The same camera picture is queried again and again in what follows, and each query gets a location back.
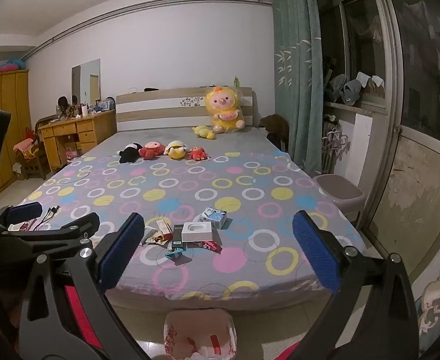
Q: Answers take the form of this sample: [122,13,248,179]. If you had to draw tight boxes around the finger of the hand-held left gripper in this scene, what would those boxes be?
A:
[0,201,43,230]
[0,212,100,261]

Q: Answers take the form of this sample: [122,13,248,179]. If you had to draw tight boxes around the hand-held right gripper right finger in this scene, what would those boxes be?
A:
[292,211,419,360]

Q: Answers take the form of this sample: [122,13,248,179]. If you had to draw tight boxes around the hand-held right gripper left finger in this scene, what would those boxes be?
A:
[19,212,149,360]

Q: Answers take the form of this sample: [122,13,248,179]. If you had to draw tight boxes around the white orange-print snack packet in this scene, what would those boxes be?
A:
[141,226,168,246]

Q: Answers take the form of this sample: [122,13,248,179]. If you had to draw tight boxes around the beige long packet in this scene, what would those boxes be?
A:
[155,218,173,241]

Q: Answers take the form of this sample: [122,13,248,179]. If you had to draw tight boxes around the dark green long box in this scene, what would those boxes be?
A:
[171,224,185,250]

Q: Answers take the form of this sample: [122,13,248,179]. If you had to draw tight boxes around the blue and white box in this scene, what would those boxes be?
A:
[198,207,228,229]

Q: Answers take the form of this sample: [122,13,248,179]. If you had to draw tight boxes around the white red-print trash bag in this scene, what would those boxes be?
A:
[163,308,239,360]

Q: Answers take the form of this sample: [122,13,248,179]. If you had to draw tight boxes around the yellow wooden wardrobe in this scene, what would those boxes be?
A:
[0,69,31,197]

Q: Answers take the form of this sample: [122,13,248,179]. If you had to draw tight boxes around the chair with clothes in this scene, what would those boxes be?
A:
[13,118,51,181]

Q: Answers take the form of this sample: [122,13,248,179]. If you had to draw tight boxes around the grey round stool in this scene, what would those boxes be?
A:
[313,173,366,229]

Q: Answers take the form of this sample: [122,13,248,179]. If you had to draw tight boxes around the pink and blue bag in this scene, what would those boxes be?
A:
[0,58,28,74]

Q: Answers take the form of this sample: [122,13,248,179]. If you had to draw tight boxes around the black and white panda plush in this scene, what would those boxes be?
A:
[117,142,143,164]

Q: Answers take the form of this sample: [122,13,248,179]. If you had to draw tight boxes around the wooden desk with drawers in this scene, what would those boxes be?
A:
[38,110,117,169]

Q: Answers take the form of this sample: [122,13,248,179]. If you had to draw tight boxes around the red round plush toy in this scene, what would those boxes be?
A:
[139,141,165,159]

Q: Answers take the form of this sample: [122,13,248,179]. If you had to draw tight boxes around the clothes hangers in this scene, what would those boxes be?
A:
[323,127,350,151]

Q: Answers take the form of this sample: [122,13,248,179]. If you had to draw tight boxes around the yellow and white plush toy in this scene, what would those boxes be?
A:
[163,140,191,159]

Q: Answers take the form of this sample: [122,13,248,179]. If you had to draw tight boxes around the small red plush toy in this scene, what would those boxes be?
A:
[188,146,210,162]

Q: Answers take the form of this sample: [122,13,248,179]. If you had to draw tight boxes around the brown fuzzy cloth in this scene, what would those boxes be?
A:
[259,113,290,151]

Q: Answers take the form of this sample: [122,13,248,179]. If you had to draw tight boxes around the yellow duck plush toy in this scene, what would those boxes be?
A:
[192,125,217,140]

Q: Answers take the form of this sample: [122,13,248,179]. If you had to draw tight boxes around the wooden bed headboard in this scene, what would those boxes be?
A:
[115,87,253,133]

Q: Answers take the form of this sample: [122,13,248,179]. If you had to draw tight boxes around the grey slipper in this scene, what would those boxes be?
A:
[340,79,363,106]
[327,73,346,102]

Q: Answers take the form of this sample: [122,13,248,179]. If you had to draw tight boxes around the large yellow pig plush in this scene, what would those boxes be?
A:
[205,86,246,134]

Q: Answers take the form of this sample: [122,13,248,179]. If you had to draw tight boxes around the green leaf-print curtain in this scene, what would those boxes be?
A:
[270,0,323,175]

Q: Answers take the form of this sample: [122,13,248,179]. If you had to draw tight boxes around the black cable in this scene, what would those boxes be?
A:
[36,205,61,230]

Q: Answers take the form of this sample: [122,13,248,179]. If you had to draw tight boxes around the wall mirror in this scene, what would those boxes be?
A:
[71,59,101,102]

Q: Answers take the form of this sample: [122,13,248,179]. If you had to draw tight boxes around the wall pipe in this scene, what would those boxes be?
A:
[21,0,273,61]

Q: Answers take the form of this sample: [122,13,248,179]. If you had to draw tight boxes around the window frame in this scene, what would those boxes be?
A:
[317,0,440,136]

